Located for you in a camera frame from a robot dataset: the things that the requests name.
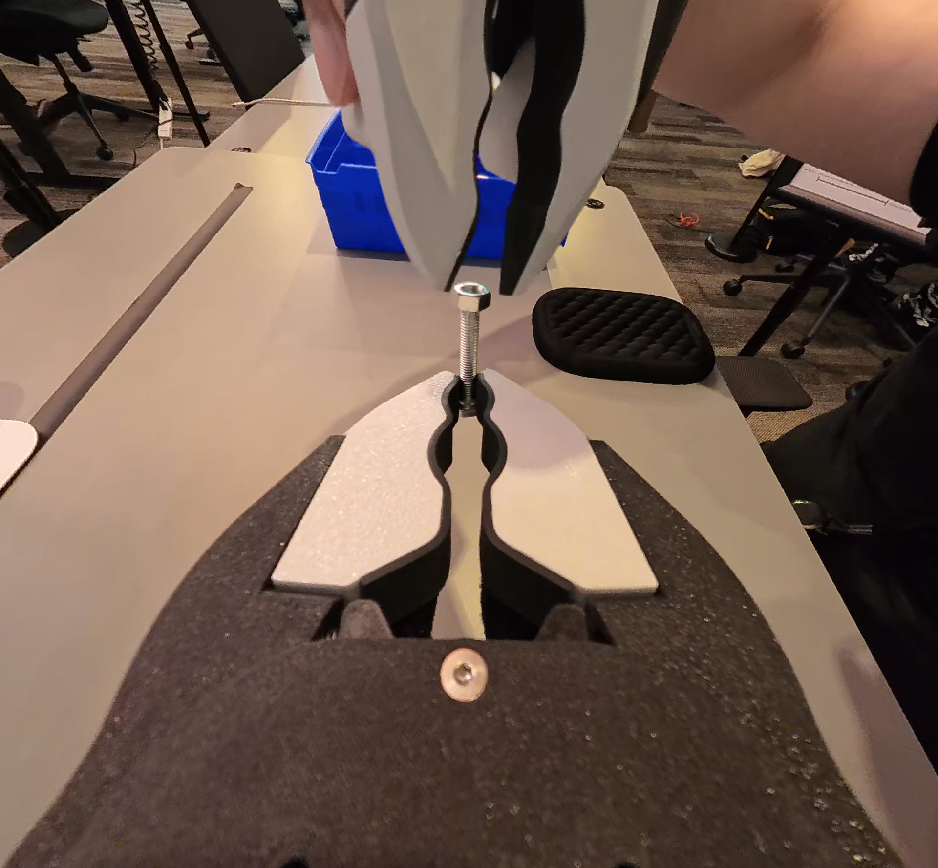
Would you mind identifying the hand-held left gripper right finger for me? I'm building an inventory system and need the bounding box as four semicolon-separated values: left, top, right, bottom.
478;368;662;601

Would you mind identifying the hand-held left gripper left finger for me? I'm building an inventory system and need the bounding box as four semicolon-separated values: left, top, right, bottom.
270;370;454;604

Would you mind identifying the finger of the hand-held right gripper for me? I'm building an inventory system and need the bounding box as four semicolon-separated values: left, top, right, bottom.
341;0;520;295
478;0;677;298

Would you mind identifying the blue plastic bin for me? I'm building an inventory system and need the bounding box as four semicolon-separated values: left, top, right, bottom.
306;109;569;257

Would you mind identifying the silver bolt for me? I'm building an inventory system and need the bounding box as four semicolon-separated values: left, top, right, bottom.
456;282;490;418

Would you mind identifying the person's right forearm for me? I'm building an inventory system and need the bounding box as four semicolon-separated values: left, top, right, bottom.
648;0;938;206

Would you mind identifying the person's right hand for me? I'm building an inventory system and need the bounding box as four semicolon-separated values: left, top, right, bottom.
297;0;362;109

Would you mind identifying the grey table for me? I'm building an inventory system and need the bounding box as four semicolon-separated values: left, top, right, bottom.
207;53;345;158

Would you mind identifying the black textured pad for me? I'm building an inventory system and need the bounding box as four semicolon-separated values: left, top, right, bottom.
533;288;716;384

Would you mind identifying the dark board panel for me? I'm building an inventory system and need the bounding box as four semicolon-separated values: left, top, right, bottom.
150;0;306;103

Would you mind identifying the black chair armrest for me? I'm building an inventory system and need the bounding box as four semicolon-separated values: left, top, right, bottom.
714;357;814;412

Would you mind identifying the wheeled cart white top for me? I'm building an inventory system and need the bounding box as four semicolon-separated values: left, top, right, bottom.
705;156;938;360

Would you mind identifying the wooden document stand white base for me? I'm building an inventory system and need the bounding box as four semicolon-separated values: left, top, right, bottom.
0;420;39;491

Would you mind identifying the black office chair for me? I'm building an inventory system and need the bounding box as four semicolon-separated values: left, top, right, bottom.
0;0;114;162

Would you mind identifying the black table frame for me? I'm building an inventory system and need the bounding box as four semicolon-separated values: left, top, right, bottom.
73;0;213;147

